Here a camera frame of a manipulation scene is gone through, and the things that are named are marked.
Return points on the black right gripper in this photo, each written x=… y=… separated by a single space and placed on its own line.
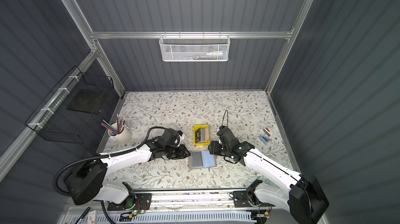
x=213 y=148

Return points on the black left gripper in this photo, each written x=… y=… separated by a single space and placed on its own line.
x=182 y=153

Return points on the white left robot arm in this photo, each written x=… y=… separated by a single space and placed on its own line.
x=85 y=180

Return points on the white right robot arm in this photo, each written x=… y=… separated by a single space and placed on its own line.
x=283 y=178

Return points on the yellow plastic tray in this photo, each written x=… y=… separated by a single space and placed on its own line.
x=195 y=128

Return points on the blue small clip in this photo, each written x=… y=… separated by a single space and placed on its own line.
x=264 y=139

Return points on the white pen cup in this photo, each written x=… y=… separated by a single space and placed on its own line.
x=124 y=137

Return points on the pink white small clip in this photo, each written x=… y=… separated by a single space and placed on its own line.
x=268 y=131

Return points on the coloured pens in cup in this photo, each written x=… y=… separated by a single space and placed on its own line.
x=115 y=128

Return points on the white tube in basket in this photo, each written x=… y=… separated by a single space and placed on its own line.
x=217 y=54

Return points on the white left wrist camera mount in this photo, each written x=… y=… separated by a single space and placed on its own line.
x=179 y=139

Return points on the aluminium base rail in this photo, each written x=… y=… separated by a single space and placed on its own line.
x=193 y=199

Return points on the white slotted cable duct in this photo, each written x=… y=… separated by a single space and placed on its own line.
x=184 y=217

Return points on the white wire mesh basket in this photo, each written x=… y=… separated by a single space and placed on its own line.
x=193 y=49

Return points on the black wire basket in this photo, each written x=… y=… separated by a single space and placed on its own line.
x=70 y=114

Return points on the aluminium frame post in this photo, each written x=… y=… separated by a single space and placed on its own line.
x=85 y=29

